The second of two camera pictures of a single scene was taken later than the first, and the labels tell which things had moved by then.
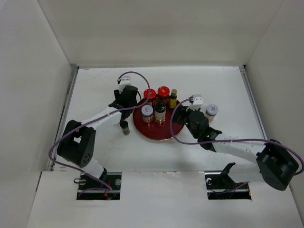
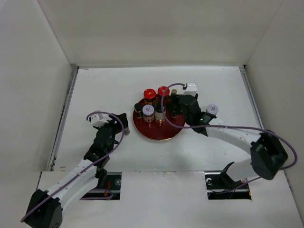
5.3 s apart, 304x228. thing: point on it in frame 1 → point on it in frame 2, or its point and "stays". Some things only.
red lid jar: x=163 y=94 stays
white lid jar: x=147 y=111 stays
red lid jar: x=152 y=96 stays
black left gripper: x=118 y=95 → x=111 y=123
